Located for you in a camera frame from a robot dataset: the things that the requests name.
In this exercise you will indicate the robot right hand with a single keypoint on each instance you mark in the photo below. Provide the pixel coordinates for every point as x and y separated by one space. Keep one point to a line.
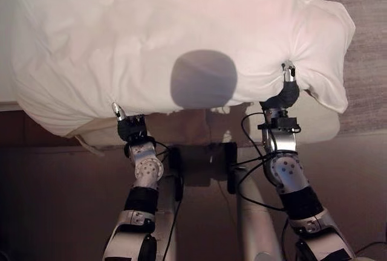
287 93

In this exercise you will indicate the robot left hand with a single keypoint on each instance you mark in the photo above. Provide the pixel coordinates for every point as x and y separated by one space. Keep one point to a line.
132 129

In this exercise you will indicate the white duvet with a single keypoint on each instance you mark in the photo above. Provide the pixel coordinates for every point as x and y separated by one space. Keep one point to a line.
127 37

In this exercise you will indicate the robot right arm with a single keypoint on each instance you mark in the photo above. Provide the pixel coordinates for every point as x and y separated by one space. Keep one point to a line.
285 167

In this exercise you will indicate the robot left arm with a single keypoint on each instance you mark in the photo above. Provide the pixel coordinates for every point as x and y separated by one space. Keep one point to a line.
145 167

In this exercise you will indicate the dark brown bed base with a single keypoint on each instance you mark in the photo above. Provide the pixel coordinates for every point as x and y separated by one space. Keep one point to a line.
33 128

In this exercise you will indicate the cream mattress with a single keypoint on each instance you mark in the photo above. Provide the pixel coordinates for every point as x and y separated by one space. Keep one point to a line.
317 126

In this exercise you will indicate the robot black waist block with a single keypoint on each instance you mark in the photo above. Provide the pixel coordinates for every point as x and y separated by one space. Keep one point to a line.
199 161

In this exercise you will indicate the robot silver left leg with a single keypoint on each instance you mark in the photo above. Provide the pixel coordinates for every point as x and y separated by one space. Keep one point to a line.
167 212

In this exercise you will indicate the robot silver leg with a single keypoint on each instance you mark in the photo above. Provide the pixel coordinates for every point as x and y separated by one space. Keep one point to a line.
167 212
254 212

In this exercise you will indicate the robot silver right leg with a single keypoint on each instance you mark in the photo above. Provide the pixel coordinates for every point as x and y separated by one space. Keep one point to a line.
254 212

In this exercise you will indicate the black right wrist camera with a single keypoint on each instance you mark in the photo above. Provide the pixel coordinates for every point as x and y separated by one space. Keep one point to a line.
285 123

